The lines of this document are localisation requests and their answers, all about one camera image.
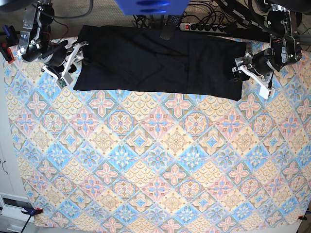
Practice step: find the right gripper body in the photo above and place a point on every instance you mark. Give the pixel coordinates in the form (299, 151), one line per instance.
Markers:
(57, 56)

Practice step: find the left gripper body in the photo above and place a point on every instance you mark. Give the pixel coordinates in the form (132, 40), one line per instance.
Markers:
(262, 62)

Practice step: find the black T-shirt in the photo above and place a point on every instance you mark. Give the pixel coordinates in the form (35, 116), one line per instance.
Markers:
(136, 59)

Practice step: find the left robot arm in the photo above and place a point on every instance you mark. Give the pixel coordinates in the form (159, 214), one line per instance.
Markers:
(284, 48)

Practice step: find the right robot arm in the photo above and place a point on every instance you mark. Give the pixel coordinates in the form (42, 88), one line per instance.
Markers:
(35, 44)

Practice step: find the white power strip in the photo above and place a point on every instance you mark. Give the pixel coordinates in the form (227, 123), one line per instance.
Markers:
(202, 27)

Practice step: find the black remote control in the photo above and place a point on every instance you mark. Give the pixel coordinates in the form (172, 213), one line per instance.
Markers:
(170, 27)

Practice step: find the patterned tablecloth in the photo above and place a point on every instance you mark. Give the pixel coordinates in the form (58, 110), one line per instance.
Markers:
(122, 161)

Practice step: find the white cabinet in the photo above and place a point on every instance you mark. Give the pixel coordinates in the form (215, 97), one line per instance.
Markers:
(10, 180)

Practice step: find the bottom left blue clamp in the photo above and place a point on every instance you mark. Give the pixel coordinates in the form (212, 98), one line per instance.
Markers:
(31, 212)

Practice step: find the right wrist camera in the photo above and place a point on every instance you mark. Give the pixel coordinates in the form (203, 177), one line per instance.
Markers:
(64, 81)

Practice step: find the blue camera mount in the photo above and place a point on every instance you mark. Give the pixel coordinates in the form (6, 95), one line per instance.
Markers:
(153, 7)

